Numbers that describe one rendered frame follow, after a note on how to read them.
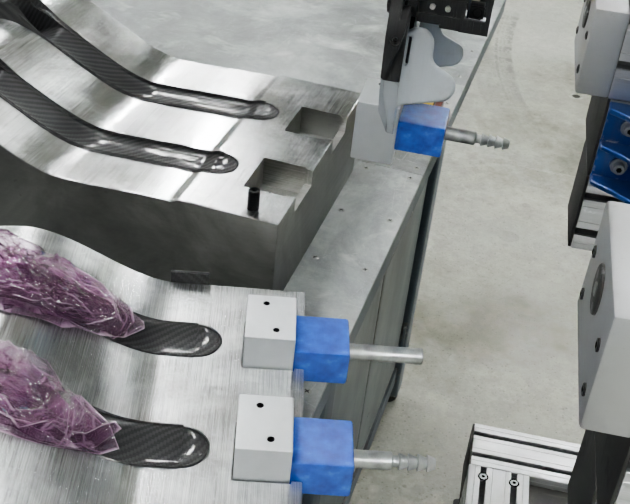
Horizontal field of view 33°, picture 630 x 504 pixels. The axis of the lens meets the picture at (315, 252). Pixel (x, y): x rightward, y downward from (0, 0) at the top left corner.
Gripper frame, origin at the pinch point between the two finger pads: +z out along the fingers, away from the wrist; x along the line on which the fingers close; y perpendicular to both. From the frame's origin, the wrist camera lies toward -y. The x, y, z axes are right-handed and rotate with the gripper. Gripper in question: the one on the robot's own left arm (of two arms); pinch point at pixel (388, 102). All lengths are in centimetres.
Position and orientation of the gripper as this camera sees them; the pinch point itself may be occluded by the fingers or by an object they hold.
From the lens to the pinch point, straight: 92.8
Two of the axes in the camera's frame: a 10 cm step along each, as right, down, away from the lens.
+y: 9.7, 1.9, -1.2
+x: 2.1, -5.4, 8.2
